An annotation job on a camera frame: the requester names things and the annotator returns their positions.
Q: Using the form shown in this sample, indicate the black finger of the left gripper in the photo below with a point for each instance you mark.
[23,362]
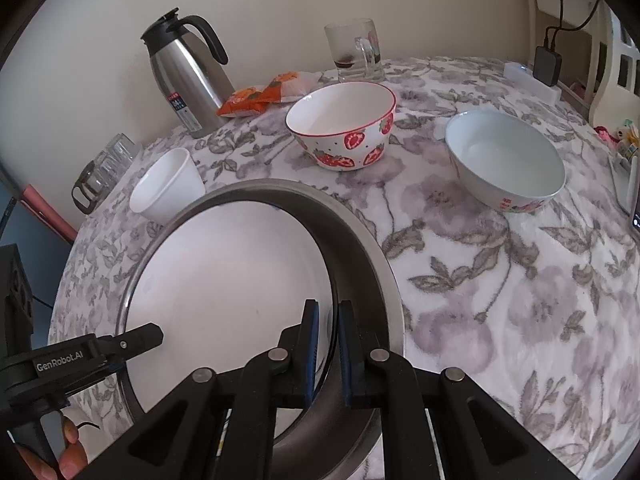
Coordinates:
[121,348]

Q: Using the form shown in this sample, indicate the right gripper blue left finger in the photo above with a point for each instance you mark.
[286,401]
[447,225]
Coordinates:
[308,344]

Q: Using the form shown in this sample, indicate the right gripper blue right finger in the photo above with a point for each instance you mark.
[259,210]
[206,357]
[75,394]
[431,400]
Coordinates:
[348,342]

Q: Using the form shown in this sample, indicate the small white bowl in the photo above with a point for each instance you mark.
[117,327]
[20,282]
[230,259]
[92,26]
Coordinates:
[169,186]

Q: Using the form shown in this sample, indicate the strawberry pattern bowl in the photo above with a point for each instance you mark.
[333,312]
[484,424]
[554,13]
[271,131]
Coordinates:
[344,126]

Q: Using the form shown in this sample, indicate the large white bowl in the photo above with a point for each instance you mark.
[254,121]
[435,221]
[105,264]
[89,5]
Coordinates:
[506,164]

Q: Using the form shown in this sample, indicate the white plate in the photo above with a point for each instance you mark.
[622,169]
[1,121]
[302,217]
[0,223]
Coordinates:
[222,286]

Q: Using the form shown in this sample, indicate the person's left hand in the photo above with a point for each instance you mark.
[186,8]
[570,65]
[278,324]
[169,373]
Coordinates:
[71,461]

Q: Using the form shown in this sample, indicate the drinking glass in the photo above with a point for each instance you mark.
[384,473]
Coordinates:
[110,167]
[123,149]

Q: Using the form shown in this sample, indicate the floral tablecloth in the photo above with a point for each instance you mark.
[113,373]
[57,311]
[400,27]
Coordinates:
[541,309]

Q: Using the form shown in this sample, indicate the orange snack packet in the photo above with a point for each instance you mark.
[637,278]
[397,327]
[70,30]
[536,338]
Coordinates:
[289,87]
[243,103]

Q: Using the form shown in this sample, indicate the stainless steel thermos jug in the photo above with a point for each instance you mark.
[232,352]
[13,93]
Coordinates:
[187,61]

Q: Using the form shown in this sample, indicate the white power strip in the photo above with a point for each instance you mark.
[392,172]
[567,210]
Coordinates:
[523,78]

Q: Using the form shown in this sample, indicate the black power adapter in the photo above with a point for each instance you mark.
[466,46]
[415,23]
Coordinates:
[547,66]

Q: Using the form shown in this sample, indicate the white furniture rack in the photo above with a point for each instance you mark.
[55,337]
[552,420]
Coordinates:
[600,71]

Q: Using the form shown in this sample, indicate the glass mug with handle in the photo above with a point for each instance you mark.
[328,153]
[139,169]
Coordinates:
[355,50]

